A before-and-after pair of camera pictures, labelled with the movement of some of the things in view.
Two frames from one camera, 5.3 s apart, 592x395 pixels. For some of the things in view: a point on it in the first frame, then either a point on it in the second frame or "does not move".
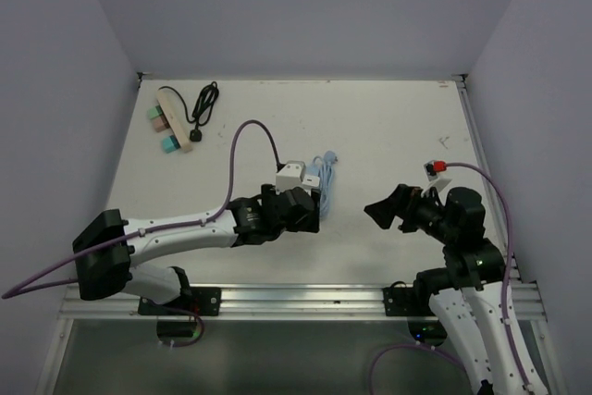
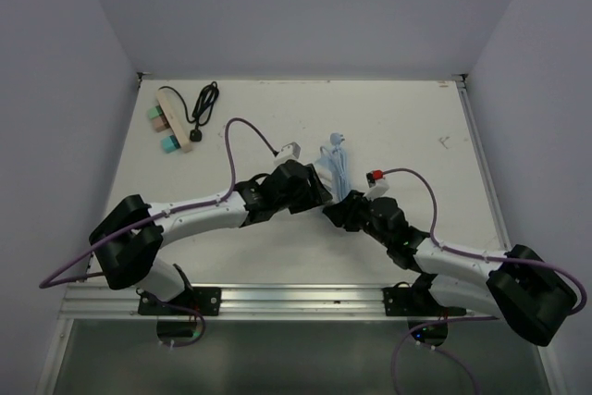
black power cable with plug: (203, 111) does not move
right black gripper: (402, 203) to (344, 213)
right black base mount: (404, 302) does not move
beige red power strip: (169, 111) does not move
